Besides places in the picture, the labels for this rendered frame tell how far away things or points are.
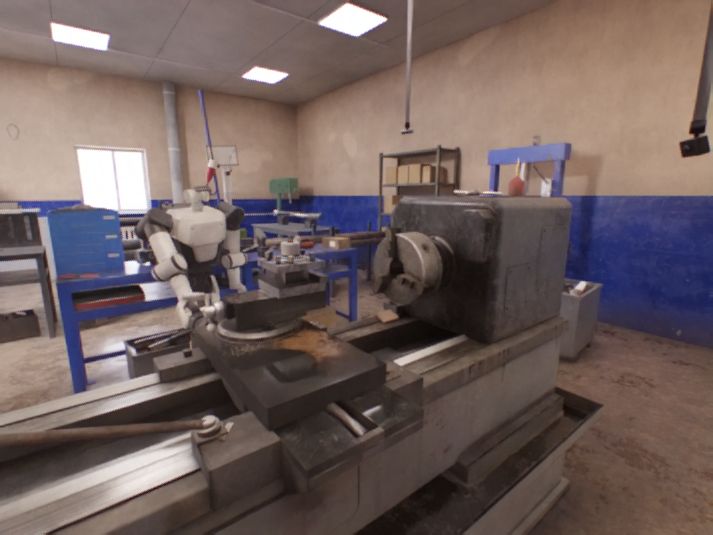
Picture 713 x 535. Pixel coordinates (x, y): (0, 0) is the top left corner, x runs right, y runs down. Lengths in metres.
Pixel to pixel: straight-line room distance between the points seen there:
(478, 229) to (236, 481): 0.93
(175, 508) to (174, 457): 0.11
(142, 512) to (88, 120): 7.54
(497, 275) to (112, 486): 1.12
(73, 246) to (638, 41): 4.95
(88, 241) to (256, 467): 2.23
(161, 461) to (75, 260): 2.09
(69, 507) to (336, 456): 0.45
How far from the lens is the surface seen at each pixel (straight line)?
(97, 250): 2.82
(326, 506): 1.04
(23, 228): 5.02
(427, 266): 1.18
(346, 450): 0.76
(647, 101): 4.60
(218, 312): 1.13
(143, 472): 0.87
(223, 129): 8.47
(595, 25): 4.98
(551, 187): 4.18
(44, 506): 0.89
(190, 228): 1.97
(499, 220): 1.25
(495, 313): 1.32
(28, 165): 7.97
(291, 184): 7.81
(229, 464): 0.77
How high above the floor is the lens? 1.34
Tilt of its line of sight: 11 degrees down
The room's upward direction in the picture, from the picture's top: straight up
